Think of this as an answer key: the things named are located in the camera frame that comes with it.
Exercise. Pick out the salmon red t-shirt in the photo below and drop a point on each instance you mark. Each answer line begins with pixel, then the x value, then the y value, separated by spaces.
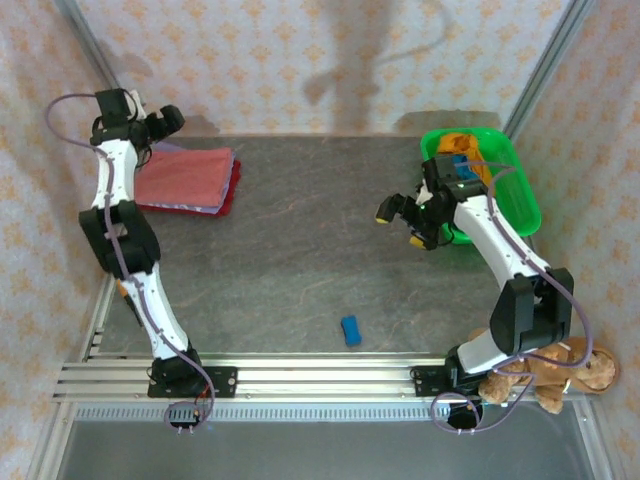
pixel 185 175

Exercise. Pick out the green plastic basket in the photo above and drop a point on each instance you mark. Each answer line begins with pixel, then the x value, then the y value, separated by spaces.
pixel 520 200

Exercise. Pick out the purple folded t-shirt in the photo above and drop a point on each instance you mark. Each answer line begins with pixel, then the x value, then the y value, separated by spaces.
pixel 170 147

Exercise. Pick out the orange t-shirt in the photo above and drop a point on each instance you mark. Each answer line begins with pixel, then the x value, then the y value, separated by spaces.
pixel 457 142

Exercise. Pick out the dark red folded t-shirt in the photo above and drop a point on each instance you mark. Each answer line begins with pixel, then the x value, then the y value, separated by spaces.
pixel 235 180

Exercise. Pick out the small blue sponge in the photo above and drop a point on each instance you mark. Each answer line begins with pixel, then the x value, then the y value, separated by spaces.
pixel 351 331

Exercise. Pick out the brown teddy bear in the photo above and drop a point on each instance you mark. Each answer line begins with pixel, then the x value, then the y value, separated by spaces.
pixel 550 372

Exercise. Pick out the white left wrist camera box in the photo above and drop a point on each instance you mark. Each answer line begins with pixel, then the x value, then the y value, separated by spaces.
pixel 135 104

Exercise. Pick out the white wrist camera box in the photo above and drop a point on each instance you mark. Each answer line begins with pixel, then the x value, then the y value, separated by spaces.
pixel 424 192
pixel 135 104

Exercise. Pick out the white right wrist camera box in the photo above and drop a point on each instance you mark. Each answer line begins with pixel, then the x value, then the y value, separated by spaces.
pixel 424 192

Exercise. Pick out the aluminium frame post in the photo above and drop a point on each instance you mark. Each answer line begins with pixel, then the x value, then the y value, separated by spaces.
pixel 85 35
pixel 540 75

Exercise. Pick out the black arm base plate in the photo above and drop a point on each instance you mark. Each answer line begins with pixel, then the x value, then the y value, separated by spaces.
pixel 425 382
pixel 225 382

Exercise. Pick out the aluminium mounting rail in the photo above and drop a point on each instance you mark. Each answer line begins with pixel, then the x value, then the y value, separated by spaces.
pixel 325 375

